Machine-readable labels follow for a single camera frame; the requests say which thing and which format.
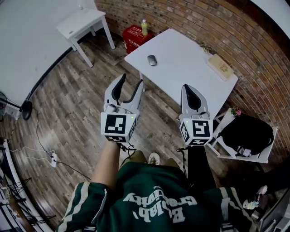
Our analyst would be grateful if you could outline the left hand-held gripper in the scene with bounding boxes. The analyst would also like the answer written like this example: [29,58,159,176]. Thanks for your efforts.
[101,73,145,144]

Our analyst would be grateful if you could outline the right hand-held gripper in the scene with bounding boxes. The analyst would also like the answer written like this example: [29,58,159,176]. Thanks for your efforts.
[179,84,214,147]

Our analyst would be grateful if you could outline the person's right forearm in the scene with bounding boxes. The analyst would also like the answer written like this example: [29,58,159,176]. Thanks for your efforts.
[187,145,218,190]

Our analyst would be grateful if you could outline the person's left forearm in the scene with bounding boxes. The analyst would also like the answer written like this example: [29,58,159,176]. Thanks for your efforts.
[91,140,120,191]

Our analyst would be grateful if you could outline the white square table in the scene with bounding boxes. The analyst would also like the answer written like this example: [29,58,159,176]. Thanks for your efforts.
[124,28,239,119]

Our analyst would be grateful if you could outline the white slatted chair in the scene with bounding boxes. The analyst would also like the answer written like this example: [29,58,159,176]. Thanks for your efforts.
[207,108,279,164]

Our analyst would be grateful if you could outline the small dried plant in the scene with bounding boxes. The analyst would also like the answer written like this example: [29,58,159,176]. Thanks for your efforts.
[199,42,213,53]

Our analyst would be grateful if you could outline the red box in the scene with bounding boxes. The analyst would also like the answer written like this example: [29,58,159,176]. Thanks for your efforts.
[123,24,155,54]

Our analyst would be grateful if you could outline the khaki shorts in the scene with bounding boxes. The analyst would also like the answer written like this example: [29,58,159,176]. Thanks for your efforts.
[129,150,182,169]

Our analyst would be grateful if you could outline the black bag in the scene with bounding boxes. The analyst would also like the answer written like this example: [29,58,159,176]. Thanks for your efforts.
[219,114,274,157]

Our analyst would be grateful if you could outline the person's white shoe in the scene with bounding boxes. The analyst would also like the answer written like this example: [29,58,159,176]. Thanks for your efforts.
[148,152,160,165]

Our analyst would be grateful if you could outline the small white side table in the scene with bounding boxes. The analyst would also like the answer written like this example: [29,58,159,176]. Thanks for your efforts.
[56,10,116,68]

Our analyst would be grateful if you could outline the black floor stand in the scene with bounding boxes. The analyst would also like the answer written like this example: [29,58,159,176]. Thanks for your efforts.
[0,91,33,121]

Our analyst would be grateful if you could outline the green white-print shirt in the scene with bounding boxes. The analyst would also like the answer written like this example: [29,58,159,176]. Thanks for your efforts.
[55,161,258,232]

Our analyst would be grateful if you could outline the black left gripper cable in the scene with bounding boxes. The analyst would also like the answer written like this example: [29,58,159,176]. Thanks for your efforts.
[118,142,137,167]

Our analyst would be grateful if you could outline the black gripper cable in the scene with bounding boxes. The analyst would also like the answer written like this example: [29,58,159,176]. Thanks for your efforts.
[118,142,137,167]
[176,146,189,177]

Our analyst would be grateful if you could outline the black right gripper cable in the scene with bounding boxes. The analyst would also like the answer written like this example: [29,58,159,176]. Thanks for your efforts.
[176,146,189,177]

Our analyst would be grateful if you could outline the black floor cable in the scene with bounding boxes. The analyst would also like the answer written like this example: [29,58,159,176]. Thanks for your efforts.
[34,108,91,181]

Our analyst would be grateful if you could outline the white floor cable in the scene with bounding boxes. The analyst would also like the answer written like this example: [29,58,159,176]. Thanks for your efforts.
[9,146,53,161]

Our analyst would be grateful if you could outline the black wire rack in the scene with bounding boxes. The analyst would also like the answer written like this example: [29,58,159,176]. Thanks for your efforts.
[0,137,56,232]

